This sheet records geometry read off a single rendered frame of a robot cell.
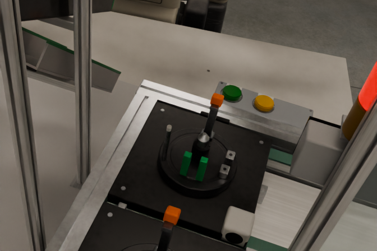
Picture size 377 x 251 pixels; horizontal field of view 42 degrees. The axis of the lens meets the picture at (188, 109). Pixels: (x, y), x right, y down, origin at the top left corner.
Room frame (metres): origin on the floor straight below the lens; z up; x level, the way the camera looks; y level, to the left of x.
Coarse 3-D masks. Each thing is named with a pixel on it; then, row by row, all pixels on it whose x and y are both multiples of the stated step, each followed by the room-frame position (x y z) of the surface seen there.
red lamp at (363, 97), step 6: (372, 72) 0.42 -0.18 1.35; (372, 78) 0.41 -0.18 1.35; (366, 84) 0.42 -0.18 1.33; (372, 84) 0.41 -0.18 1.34; (366, 90) 0.41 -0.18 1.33; (372, 90) 0.41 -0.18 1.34; (360, 96) 0.42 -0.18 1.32; (366, 96) 0.41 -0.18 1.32; (372, 96) 0.40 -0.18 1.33; (360, 102) 0.41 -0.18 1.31; (366, 102) 0.41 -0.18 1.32; (366, 108) 0.40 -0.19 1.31
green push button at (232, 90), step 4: (224, 88) 0.78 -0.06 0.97; (228, 88) 0.78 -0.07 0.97; (232, 88) 0.78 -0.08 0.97; (236, 88) 0.79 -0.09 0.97; (224, 92) 0.77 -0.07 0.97; (228, 92) 0.77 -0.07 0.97; (232, 92) 0.77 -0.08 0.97; (236, 92) 0.77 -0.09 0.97; (240, 92) 0.77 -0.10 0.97; (224, 96) 0.76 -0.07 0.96; (228, 96) 0.76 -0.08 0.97; (232, 96) 0.76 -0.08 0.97; (236, 96) 0.76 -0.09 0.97; (240, 96) 0.77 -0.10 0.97; (232, 100) 0.76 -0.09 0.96; (236, 100) 0.76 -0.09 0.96
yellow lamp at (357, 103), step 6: (354, 108) 0.42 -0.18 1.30; (360, 108) 0.41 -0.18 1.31; (348, 114) 0.42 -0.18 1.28; (354, 114) 0.41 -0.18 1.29; (360, 114) 0.41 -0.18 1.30; (348, 120) 0.42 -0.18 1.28; (354, 120) 0.41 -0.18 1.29; (360, 120) 0.40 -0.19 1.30; (342, 126) 0.42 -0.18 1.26; (348, 126) 0.41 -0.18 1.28; (354, 126) 0.41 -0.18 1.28; (348, 132) 0.41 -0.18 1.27; (354, 132) 0.40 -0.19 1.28; (348, 138) 0.40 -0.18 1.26
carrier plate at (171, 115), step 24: (168, 120) 0.66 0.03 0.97; (192, 120) 0.67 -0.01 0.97; (216, 120) 0.68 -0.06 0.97; (144, 144) 0.59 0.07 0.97; (240, 144) 0.63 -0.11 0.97; (264, 144) 0.65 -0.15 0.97; (144, 168) 0.53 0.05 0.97; (240, 168) 0.58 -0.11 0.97; (264, 168) 0.59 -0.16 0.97; (120, 192) 0.47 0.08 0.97; (144, 192) 0.48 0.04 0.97; (168, 192) 0.49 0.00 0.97; (240, 192) 0.52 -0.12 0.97; (192, 216) 0.46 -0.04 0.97; (216, 216) 0.46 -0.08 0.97
